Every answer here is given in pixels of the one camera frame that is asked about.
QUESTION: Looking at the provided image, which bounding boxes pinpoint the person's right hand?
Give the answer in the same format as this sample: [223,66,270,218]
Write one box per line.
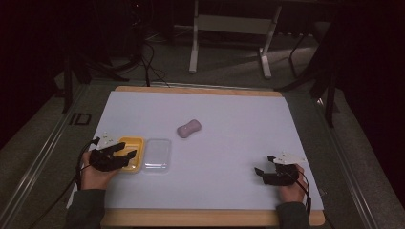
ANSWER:
[278,163,308,204]

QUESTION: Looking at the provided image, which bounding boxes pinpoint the person's left hand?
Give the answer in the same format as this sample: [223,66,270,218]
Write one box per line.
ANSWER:
[79,151,119,191]

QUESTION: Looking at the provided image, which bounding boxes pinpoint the clear soap box lid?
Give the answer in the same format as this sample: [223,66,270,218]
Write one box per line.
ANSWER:
[141,137,172,175]

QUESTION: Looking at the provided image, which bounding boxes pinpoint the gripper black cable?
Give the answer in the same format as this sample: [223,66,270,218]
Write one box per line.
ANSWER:
[294,168,313,218]
[27,136,101,229]

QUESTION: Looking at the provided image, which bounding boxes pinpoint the yellow soap box base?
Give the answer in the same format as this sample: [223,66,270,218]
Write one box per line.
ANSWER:
[114,135,145,174]

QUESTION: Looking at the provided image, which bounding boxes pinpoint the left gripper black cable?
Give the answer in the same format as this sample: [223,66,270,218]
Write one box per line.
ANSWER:
[27,136,101,229]

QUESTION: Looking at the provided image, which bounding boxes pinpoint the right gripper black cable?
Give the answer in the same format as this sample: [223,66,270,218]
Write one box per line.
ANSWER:
[294,168,313,218]

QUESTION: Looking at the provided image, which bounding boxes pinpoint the black chair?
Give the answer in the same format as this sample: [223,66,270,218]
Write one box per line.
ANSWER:
[274,18,340,128]

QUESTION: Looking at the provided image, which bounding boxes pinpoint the pink soap bar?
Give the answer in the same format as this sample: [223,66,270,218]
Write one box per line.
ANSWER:
[176,118,203,139]

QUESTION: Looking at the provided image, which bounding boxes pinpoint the white metal table frame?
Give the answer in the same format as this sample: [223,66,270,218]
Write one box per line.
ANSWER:
[188,0,283,80]

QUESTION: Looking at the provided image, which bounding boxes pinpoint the black floor cables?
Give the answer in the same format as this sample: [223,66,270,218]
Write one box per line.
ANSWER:
[139,37,171,89]

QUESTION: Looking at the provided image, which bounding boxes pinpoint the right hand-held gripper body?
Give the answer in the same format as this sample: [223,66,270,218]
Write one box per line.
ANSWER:
[263,152,308,187]

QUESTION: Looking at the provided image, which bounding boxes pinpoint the black stand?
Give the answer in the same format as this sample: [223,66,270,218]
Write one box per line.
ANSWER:
[61,0,144,115]

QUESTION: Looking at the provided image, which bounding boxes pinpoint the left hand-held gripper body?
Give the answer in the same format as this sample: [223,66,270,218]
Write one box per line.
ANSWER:
[88,132,127,173]

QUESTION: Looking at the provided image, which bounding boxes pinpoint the white table mat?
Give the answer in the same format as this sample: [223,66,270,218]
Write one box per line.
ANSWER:
[66,91,325,212]

